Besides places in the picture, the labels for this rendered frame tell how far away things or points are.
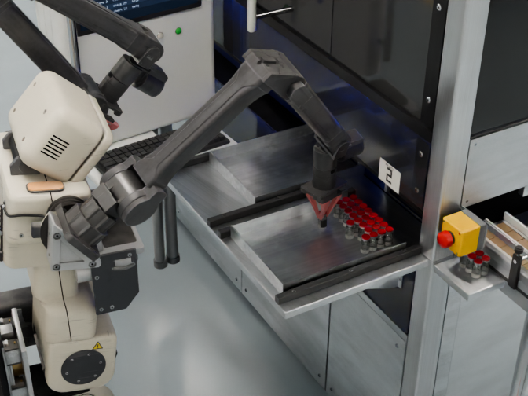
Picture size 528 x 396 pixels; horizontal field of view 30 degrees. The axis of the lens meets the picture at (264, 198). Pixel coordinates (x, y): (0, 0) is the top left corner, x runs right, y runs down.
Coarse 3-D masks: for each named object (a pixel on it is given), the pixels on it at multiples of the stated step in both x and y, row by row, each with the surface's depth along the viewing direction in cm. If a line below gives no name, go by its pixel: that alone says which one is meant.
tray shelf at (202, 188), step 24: (192, 168) 270; (192, 192) 260; (216, 192) 260; (360, 192) 260; (384, 192) 260; (384, 216) 252; (408, 216) 252; (216, 240) 245; (408, 240) 243; (240, 264) 235; (408, 264) 235; (264, 288) 227; (336, 288) 227; (360, 288) 229; (288, 312) 221
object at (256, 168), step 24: (240, 144) 274; (264, 144) 279; (288, 144) 280; (312, 144) 280; (216, 168) 269; (240, 168) 269; (264, 168) 270; (288, 168) 270; (312, 168) 270; (336, 168) 270; (360, 168) 266; (240, 192) 259; (264, 192) 260; (288, 192) 257
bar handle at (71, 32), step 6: (66, 18) 261; (72, 24) 261; (72, 30) 262; (72, 36) 263; (72, 42) 264; (78, 42) 265; (72, 48) 265; (78, 48) 266; (72, 54) 266; (78, 54) 266; (72, 60) 267; (78, 60) 267; (78, 66) 268
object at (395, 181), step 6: (384, 162) 242; (384, 168) 243; (390, 168) 240; (384, 174) 243; (396, 174) 239; (384, 180) 244; (390, 180) 241; (396, 180) 239; (390, 186) 242; (396, 186) 240
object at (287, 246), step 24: (264, 216) 245; (288, 216) 249; (312, 216) 251; (240, 240) 238; (264, 240) 242; (288, 240) 242; (312, 240) 242; (336, 240) 242; (264, 264) 229; (288, 264) 234; (312, 264) 234; (336, 264) 234; (288, 288) 224
